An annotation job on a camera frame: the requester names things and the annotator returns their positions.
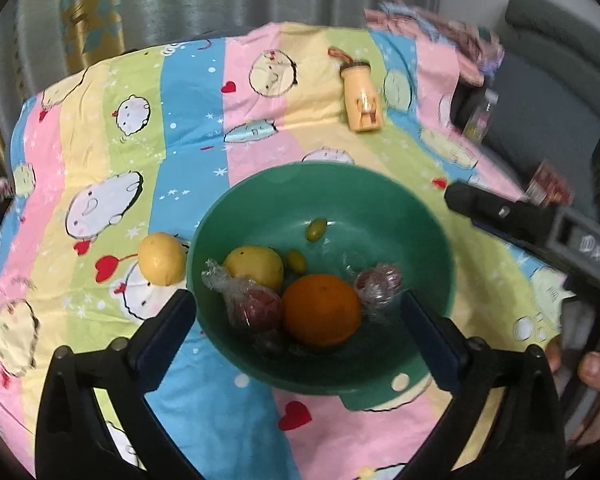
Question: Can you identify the green plastic bowl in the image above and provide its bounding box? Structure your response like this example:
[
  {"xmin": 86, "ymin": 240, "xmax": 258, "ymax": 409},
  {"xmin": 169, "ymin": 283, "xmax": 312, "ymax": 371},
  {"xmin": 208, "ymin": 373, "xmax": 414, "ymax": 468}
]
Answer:
[{"xmin": 186, "ymin": 161, "xmax": 456, "ymax": 411}]

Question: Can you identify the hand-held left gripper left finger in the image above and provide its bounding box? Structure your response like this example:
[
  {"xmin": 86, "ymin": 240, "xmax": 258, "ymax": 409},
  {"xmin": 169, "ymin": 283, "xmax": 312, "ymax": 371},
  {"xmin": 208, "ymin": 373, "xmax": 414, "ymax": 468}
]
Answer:
[{"xmin": 34, "ymin": 289, "xmax": 197, "ymax": 480}]

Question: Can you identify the yellow bear-print bottle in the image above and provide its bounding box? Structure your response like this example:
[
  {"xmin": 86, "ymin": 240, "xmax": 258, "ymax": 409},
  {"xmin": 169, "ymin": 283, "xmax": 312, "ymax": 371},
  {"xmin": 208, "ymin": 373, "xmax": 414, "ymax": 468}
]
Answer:
[{"xmin": 328, "ymin": 46, "xmax": 385, "ymax": 133}]

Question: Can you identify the yellow lemon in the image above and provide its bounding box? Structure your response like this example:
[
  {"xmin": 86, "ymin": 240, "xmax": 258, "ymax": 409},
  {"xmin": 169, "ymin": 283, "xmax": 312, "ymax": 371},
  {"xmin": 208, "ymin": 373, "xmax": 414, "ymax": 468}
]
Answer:
[{"xmin": 137, "ymin": 232, "xmax": 187, "ymax": 288}]

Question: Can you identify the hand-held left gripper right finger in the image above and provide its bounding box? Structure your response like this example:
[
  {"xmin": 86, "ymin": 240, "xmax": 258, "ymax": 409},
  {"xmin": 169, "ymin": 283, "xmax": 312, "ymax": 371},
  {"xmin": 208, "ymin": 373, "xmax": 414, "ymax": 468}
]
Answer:
[{"xmin": 397, "ymin": 290, "xmax": 567, "ymax": 480}]

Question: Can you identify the pile of folded clothes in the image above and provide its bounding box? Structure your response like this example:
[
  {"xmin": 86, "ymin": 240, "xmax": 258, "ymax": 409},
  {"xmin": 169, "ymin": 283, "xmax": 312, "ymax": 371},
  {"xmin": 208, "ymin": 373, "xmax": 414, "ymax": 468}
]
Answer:
[{"xmin": 364, "ymin": 1, "xmax": 506, "ymax": 86}]

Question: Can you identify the yellow-green pear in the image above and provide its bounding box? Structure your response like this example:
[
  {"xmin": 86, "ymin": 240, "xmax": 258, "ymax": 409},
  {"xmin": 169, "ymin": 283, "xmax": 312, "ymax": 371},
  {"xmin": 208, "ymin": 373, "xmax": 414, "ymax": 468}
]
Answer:
[{"xmin": 223, "ymin": 245, "xmax": 285, "ymax": 291}]

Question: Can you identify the grey sofa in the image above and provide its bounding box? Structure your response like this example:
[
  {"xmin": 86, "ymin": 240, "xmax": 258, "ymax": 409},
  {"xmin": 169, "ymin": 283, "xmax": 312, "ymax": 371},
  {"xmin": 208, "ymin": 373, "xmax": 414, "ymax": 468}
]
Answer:
[{"xmin": 482, "ymin": 0, "xmax": 600, "ymax": 211}]

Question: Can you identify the plastic-wrapped red fruit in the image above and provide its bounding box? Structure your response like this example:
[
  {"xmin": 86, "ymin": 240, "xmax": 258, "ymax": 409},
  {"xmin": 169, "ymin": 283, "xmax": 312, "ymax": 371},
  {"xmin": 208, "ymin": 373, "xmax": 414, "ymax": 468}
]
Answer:
[
  {"xmin": 201, "ymin": 258, "xmax": 285, "ymax": 333},
  {"xmin": 347, "ymin": 261, "xmax": 407, "ymax": 320}
]

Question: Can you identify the yellow patterned curtain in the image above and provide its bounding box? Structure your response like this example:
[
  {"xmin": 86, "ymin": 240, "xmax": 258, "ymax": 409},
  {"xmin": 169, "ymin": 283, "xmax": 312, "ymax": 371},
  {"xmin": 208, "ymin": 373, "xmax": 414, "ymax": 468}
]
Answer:
[{"xmin": 59, "ymin": 0, "xmax": 126, "ymax": 73}]

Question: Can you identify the red patterned box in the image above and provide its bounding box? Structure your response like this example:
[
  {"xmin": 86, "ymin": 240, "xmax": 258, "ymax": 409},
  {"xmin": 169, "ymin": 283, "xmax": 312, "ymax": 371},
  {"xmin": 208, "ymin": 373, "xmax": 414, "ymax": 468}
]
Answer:
[{"xmin": 525, "ymin": 159, "xmax": 573, "ymax": 206}]

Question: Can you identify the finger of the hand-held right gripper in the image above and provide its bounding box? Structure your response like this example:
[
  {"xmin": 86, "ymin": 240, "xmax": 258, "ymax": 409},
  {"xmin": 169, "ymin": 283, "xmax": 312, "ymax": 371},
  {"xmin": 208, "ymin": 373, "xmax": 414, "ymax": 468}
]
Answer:
[{"xmin": 444, "ymin": 181, "xmax": 557, "ymax": 247}]

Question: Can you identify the orange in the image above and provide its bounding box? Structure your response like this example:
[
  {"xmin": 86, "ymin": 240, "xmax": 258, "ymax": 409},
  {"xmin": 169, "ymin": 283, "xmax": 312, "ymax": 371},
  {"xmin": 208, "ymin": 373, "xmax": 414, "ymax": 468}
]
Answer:
[{"xmin": 282, "ymin": 274, "xmax": 362, "ymax": 348}]

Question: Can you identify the clear plastic jar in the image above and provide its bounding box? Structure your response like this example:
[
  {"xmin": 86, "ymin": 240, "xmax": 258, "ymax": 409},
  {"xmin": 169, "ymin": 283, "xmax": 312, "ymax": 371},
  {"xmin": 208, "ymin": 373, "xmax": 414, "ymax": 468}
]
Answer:
[{"xmin": 462, "ymin": 87, "xmax": 498, "ymax": 141}]

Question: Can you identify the striped cartoon printed blanket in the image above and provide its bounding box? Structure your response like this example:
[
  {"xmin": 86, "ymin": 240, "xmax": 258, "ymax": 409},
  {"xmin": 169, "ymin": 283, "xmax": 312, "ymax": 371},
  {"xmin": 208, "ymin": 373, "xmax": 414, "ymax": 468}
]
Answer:
[{"xmin": 0, "ymin": 22, "xmax": 563, "ymax": 480}]

